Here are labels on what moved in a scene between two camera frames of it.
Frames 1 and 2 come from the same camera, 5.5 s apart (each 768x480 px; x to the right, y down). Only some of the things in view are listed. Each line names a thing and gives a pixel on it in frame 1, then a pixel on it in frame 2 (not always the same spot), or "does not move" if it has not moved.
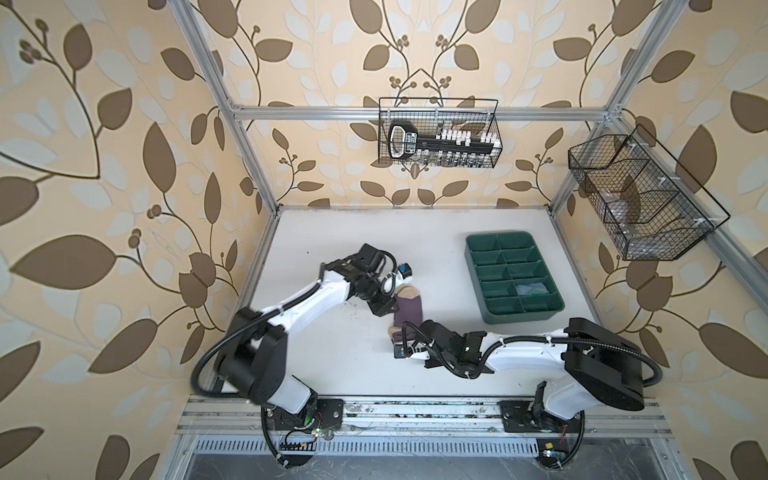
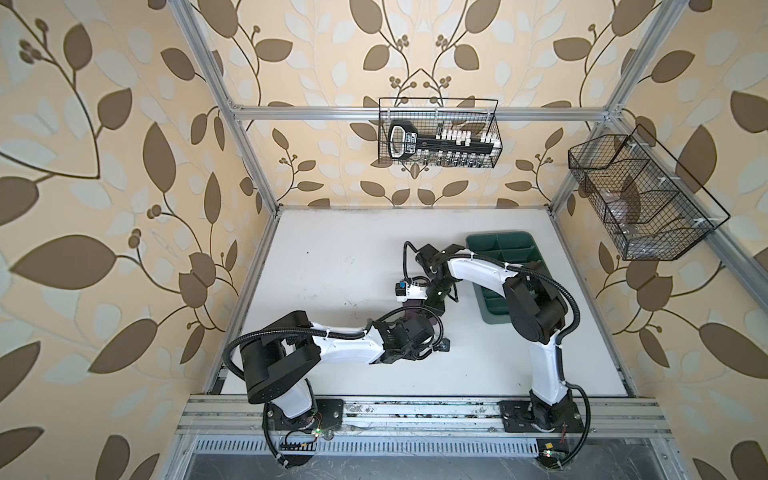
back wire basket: (432, 132) does not move
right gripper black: (429, 362) -> (436, 307)
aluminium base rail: (248, 416) does not move
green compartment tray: (498, 262) does not move
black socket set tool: (454, 147) does not move
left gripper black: (385, 306) -> (415, 355)
